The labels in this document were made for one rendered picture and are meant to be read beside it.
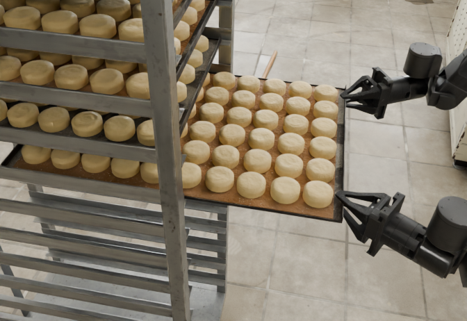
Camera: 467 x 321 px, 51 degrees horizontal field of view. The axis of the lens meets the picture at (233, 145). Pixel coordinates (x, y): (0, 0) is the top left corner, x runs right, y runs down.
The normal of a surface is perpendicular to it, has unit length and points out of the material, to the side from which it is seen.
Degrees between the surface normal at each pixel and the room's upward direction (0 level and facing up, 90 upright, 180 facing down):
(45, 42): 90
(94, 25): 0
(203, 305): 0
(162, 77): 90
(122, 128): 0
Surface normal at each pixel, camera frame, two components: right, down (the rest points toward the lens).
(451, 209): 0.04, -0.77
